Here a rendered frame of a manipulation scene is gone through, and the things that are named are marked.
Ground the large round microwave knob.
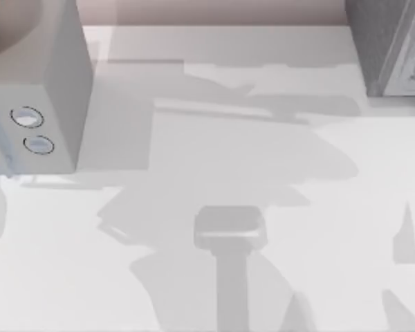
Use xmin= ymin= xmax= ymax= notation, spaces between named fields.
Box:
xmin=10 ymin=106 xmax=45 ymax=129

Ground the pale microwave oven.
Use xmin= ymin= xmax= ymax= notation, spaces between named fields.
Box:
xmin=0 ymin=0 xmax=93 ymax=177

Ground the small round microwave knob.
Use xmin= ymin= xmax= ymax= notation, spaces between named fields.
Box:
xmin=22 ymin=135 xmax=55 ymax=156

